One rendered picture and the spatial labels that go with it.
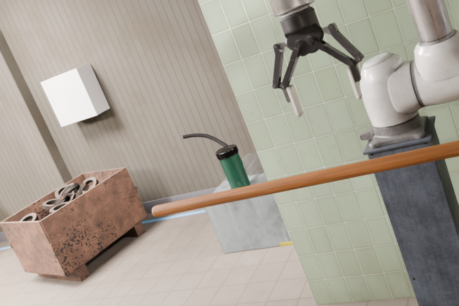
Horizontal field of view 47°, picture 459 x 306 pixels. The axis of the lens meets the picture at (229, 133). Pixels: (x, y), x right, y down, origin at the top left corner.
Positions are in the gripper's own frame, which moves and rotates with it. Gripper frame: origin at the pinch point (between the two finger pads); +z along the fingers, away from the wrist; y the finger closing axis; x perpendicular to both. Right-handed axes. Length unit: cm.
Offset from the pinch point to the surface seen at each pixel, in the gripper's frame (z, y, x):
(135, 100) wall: 1, 256, -293
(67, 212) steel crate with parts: 62, 289, -195
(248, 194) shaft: 14.6, 23.5, 4.7
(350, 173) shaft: 15.0, -1.0, 5.1
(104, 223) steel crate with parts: 87, 283, -221
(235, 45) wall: -16, 66, -117
